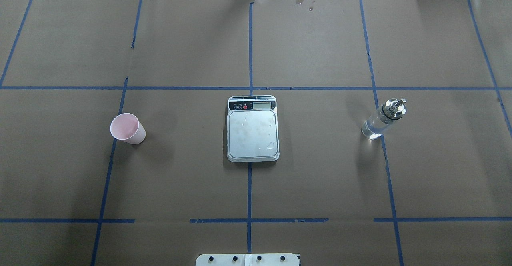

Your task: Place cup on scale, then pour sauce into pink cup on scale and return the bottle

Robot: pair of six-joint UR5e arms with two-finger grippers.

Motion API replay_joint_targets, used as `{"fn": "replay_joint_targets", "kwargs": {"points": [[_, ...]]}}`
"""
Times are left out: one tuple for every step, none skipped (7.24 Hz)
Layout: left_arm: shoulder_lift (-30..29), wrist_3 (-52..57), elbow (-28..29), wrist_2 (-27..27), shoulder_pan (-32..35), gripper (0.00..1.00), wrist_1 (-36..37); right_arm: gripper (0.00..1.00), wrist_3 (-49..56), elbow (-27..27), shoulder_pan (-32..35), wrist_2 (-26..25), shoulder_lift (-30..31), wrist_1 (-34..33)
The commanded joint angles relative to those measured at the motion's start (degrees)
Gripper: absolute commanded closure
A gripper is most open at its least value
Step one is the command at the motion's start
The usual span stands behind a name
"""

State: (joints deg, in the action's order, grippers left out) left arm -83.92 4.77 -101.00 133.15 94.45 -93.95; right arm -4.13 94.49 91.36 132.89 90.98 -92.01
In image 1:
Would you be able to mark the pink paper cup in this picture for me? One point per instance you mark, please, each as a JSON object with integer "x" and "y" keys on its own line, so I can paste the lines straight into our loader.
{"x": 127, "y": 128}

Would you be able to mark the clear glass sauce bottle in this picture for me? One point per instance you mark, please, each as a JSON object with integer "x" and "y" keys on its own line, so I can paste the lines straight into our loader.
{"x": 385, "y": 115}

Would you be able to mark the silver digital kitchen scale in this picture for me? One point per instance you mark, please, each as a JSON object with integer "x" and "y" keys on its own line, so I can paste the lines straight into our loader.
{"x": 252, "y": 129}

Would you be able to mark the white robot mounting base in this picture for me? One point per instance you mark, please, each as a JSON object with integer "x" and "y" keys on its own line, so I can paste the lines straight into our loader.
{"x": 258, "y": 259}

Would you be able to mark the brown paper table cover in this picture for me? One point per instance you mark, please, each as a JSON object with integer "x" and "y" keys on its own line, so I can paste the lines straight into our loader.
{"x": 223, "y": 132}

